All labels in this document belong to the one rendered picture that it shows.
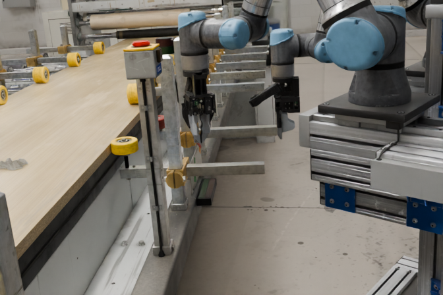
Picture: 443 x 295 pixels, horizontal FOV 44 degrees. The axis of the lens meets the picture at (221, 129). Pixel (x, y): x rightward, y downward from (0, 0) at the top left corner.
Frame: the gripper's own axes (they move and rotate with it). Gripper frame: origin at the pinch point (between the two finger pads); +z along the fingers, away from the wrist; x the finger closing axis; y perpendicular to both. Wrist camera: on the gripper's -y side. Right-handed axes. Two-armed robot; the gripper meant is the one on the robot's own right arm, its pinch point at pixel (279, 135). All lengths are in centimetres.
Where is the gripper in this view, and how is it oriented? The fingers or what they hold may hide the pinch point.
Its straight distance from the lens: 186.0
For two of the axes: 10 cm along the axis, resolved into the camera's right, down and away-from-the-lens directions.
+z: 0.7, 9.6, 2.8
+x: 0.9, -2.8, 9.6
